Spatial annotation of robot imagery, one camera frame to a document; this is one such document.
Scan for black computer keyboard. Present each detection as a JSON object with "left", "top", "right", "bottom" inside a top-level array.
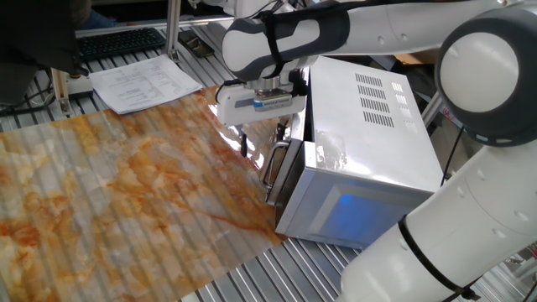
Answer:
[{"left": 76, "top": 27, "right": 167, "bottom": 62}]

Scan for black glass microwave door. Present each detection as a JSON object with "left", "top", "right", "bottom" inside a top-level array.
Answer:
[{"left": 262, "top": 111, "right": 311, "bottom": 207}]

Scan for black camera cable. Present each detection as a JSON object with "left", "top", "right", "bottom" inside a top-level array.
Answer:
[{"left": 214, "top": 77, "right": 241, "bottom": 104}]

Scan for white background device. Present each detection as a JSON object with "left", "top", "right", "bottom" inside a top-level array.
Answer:
[{"left": 201, "top": 0, "right": 269, "bottom": 18}]

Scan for aluminium frame rail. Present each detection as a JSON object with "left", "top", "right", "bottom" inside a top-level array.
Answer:
[{"left": 75, "top": 15, "right": 230, "bottom": 39}]

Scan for aluminium frame post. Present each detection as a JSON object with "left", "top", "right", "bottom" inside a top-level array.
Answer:
[{"left": 164, "top": 0, "right": 184, "bottom": 63}]

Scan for black monitor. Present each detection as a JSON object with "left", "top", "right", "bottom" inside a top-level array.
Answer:
[{"left": 0, "top": 0, "right": 91, "bottom": 106}]

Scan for orange marble pattern mat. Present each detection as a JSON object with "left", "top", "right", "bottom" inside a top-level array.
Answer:
[{"left": 0, "top": 86, "right": 303, "bottom": 302}]

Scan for white emergency stop box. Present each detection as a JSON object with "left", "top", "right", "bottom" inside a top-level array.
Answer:
[{"left": 65, "top": 73, "right": 95, "bottom": 101}]

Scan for blue fabric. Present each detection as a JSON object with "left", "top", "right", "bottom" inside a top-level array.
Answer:
[{"left": 79, "top": 10, "right": 121, "bottom": 31}]

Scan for black smartphone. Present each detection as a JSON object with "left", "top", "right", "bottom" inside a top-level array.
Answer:
[{"left": 178, "top": 29, "right": 216, "bottom": 59}]

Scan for silver microwave oven body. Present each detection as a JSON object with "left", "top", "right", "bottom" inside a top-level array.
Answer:
[{"left": 274, "top": 55, "right": 445, "bottom": 251}]

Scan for printed white paper sheets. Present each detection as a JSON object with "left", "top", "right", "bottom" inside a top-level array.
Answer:
[{"left": 88, "top": 54, "right": 205, "bottom": 116}]

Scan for slanted aluminium strut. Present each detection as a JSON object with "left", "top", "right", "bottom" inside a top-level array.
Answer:
[{"left": 421, "top": 91, "right": 444, "bottom": 127}]

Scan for light wooden bracket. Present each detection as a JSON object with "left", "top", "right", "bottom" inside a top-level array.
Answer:
[{"left": 50, "top": 67, "right": 72, "bottom": 117}]

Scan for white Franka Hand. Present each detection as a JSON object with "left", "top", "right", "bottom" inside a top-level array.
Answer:
[{"left": 216, "top": 81, "right": 307, "bottom": 159}]

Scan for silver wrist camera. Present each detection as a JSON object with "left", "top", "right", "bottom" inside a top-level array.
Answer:
[{"left": 253, "top": 89, "right": 294, "bottom": 112}]

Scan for brown cardboard box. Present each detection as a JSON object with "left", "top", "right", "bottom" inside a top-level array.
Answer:
[{"left": 394, "top": 52, "right": 440, "bottom": 66}]

